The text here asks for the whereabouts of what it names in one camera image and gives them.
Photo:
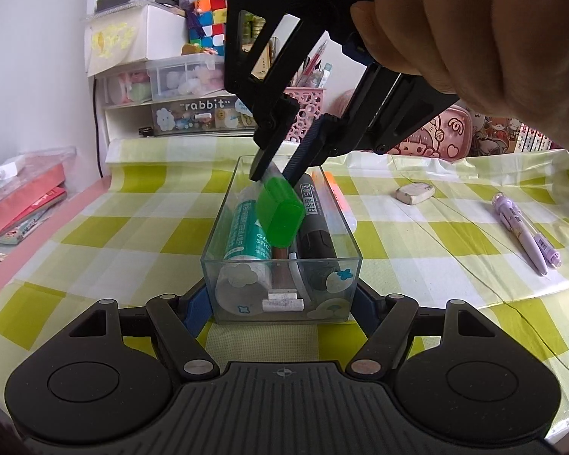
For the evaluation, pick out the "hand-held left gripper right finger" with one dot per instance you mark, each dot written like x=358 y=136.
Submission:
x=367 y=309

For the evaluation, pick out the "glass vase with framed label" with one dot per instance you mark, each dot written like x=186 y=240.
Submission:
x=264 y=59

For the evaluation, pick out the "clear plastic box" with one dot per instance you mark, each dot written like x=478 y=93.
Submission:
x=284 y=316

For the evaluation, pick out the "white box with yellow drawing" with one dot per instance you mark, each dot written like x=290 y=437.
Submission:
x=156 y=33

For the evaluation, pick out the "black marker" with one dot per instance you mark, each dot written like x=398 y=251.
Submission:
x=313 y=227

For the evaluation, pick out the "pink pencil case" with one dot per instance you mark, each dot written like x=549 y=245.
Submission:
x=436 y=137

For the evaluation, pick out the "white charger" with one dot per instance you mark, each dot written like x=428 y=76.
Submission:
x=9 y=168

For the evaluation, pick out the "white eraser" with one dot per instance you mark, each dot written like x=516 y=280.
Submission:
x=415 y=194

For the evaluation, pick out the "pink perforated pen holder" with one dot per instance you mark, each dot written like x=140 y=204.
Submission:
x=308 y=104

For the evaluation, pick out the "colourful puzzle cube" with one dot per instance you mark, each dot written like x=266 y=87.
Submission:
x=208 y=23

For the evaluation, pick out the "black binder clip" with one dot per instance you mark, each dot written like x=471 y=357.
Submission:
x=145 y=131

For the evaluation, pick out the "person's right hand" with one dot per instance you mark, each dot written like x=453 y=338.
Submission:
x=479 y=28

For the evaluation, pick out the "green white glue stick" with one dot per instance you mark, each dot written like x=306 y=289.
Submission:
x=242 y=237

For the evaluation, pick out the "green highlighter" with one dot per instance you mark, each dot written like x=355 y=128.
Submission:
x=279 y=213

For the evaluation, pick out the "pink pen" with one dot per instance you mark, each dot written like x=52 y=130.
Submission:
x=279 y=270

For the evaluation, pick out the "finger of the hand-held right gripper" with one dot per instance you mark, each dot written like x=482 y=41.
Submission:
x=308 y=151
x=270 y=142

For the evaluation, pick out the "purple pen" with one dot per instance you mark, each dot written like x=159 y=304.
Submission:
x=547 y=251
x=538 y=265

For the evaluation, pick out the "bunch of pens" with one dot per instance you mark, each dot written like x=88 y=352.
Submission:
x=317 y=73

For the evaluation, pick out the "gold trinket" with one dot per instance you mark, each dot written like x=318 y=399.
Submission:
x=192 y=50

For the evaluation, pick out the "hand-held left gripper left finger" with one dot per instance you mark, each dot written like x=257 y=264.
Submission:
x=195 y=309

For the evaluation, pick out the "clear lidded storage box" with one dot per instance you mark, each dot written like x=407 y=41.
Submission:
x=123 y=87
x=185 y=78

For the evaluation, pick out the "orange highlighter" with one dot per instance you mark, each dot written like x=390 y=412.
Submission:
x=341 y=208

